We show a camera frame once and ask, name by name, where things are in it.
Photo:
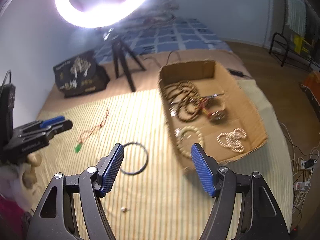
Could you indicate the white pearl earring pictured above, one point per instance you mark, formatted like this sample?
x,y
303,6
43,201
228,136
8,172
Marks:
x,y
124,209

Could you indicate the black snack bag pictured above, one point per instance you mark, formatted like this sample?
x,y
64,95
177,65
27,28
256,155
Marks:
x,y
80,75

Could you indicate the person's left hand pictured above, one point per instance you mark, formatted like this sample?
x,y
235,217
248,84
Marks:
x,y
29,176

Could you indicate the blue patterned bed sheet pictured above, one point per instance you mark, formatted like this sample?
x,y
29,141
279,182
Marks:
x,y
180,34

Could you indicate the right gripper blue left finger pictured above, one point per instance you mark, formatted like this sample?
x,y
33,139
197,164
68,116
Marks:
x,y
108,168

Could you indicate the red brown leather watch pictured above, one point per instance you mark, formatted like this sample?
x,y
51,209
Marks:
x,y
213,107

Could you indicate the brown cardboard box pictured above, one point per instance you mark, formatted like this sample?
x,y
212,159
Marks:
x,y
182,85

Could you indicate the white ring light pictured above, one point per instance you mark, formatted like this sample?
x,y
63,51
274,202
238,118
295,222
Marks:
x,y
102,14

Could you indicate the folded floral quilt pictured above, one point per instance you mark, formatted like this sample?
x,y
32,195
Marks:
x,y
157,12

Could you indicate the red cord jade pendant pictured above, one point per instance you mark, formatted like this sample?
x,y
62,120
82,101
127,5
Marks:
x,y
89,132

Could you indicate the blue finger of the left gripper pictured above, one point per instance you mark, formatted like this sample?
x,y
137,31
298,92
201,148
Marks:
x,y
58,128
52,121

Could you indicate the yellow crate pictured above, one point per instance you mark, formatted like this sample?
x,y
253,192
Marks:
x,y
301,47

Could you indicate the orange covered box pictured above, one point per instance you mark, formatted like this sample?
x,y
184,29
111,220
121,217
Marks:
x,y
311,87

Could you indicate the black clothes rack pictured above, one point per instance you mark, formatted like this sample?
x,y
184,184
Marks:
x,y
294,34

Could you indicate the white striped towel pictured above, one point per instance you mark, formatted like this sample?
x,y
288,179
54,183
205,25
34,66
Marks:
x,y
296,16

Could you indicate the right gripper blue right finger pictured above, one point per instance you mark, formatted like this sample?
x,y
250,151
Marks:
x,y
206,168

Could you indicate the striped yellow cloth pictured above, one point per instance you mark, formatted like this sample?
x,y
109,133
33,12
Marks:
x,y
164,201

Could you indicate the white power strip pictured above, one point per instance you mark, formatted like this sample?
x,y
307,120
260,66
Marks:
x,y
308,165
301,185

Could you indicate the black tripod stand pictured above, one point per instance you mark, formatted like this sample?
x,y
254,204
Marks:
x,y
119,50

